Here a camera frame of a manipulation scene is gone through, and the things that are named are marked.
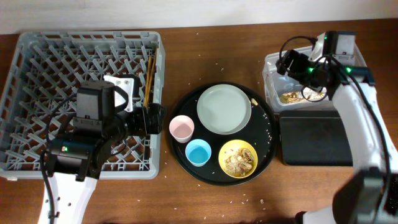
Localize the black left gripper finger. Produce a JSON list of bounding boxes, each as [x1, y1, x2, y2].
[[147, 103, 166, 116], [148, 116, 164, 134]]

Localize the gold foil wrapper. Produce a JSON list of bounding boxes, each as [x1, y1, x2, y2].
[[279, 91, 325, 104]]

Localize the blue cup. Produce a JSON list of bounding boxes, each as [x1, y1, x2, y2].
[[185, 139, 212, 167]]

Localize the yellow bowl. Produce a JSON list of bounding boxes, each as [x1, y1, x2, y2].
[[218, 139, 258, 179]]

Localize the nut shell food scraps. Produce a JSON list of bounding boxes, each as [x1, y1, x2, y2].
[[224, 147, 254, 177]]

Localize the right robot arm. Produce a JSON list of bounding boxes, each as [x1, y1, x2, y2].
[[275, 30, 397, 223]]

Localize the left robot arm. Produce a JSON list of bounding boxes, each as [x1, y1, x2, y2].
[[39, 80, 165, 223]]

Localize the grey plastic dishwasher rack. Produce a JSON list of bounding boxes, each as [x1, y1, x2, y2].
[[1, 31, 165, 180]]

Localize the pink cup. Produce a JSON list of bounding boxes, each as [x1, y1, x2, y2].
[[169, 115, 195, 143]]

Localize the inner clear plastic bin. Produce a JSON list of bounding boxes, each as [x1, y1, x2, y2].
[[267, 67, 335, 110]]

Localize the clear plastic bin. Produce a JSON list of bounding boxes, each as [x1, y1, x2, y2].
[[267, 67, 335, 110], [262, 43, 368, 113]]

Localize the outer clear plastic bin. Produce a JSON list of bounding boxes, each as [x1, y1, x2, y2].
[[262, 43, 368, 113]]

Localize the left wooden chopstick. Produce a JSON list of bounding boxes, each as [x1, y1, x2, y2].
[[143, 56, 152, 107]]

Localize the wooden chopstick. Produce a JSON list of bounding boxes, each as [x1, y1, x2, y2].
[[143, 56, 152, 107], [144, 52, 157, 108]]

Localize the right wooden chopstick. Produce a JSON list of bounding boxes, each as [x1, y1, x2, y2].
[[144, 52, 157, 108]]

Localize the peanut on tray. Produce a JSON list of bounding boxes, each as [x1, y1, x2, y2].
[[251, 98, 258, 106]]

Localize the round black tray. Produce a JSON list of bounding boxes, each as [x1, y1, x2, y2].
[[169, 83, 279, 186]]

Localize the grey round plate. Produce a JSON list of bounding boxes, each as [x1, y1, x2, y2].
[[197, 84, 251, 135]]

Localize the black rectangular tray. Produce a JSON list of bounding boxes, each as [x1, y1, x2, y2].
[[279, 110, 353, 166]]

